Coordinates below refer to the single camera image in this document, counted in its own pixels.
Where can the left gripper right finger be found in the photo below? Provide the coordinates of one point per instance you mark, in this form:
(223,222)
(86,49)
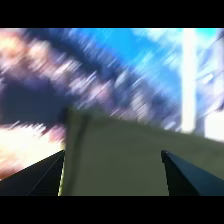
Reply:
(190,176)

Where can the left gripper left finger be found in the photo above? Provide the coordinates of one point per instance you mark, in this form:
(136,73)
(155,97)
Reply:
(36,176)

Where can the grey-green garment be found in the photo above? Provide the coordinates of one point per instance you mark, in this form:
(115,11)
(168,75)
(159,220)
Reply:
(126,156)

